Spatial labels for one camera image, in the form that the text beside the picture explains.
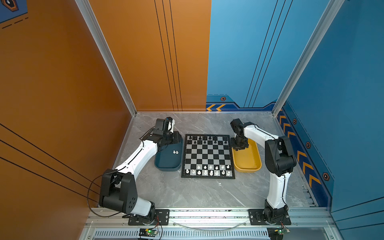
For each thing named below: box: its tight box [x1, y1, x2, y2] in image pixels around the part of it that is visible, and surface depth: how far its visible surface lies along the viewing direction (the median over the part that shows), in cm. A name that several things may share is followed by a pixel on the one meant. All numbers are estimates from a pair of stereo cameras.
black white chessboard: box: [181, 133, 236, 180], surface depth 94 cm
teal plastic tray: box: [154, 138, 183, 172], surface depth 98 cm
